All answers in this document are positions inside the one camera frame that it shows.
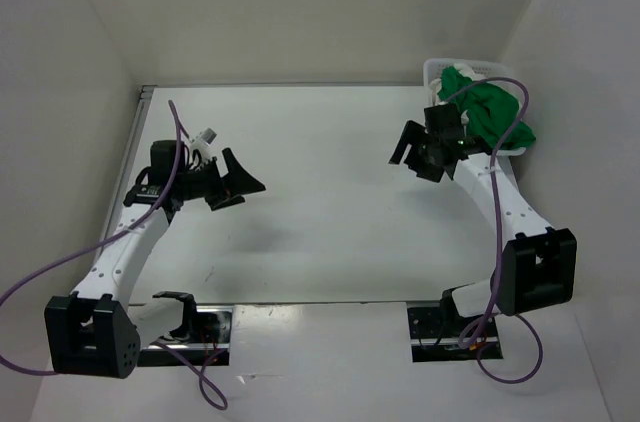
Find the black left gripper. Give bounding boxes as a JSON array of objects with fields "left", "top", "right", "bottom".
[{"left": 176, "top": 148, "right": 265, "bottom": 211}]

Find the green t shirt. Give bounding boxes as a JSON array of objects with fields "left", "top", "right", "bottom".
[{"left": 461, "top": 82, "right": 521, "bottom": 148}]

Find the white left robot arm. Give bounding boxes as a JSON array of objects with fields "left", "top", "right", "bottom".
[{"left": 44, "top": 140, "right": 266, "bottom": 379}]

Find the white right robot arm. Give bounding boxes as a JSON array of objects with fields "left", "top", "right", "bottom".
[{"left": 390, "top": 121, "right": 577, "bottom": 335}]

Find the white t shirt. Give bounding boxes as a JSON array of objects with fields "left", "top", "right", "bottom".
[{"left": 428, "top": 62, "right": 495, "bottom": 127}]

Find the white plastic basket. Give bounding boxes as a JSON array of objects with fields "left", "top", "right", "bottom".
[{"left": 422, "top": 57, "right": 529, "bottom": 159}]

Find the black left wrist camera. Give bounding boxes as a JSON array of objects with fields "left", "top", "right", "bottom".
[{"left": 148, "top": 140, "right": 185, "bottom": 185}]

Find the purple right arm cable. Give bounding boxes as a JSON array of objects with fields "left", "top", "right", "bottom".
[{"left": 444, "top": 75, "right": 546, "bottom": 384}]

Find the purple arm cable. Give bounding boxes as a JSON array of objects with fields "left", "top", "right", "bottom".
[
  {"left": 444, "top": 75, "right": 546, "bottom": 384},
  {"left": 0, "top": 99, "right": 229, "bottom": 411}
]

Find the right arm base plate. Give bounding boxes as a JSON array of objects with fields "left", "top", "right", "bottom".
[{"left": 406, "top": 301, "right": 503, "bottom": 363}]

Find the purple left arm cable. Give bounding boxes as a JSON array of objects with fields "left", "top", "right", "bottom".
[{"left": 0, "top": 99, "right": 229, "bottom": 411}]

